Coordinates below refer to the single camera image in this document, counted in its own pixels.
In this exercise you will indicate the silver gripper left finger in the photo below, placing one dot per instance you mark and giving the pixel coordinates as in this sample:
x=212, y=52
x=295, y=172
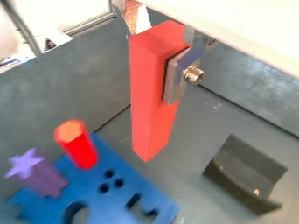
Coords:
x=135, y=15

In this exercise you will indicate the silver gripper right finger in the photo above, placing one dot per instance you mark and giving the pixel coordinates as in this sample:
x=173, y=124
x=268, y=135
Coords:
x=183, y=65

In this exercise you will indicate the tall orange-red rectangle block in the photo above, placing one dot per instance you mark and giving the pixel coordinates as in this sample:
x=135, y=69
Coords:
x=151, y=48

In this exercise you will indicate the blue peg board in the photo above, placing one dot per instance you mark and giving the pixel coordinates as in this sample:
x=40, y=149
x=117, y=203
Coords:
x=112, y=190

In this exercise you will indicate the red hexagonal peg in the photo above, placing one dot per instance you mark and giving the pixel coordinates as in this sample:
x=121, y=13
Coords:
x=72, y=138

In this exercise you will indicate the dark olive curved block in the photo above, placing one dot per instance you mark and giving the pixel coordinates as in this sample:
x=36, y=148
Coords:
x=247, y=174

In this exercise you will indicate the purple star peg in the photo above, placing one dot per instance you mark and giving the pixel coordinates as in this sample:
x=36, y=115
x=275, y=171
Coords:
x=35, y=173

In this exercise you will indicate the aluminium frame rail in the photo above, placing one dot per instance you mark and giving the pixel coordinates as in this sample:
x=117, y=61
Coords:
x=89, y=25

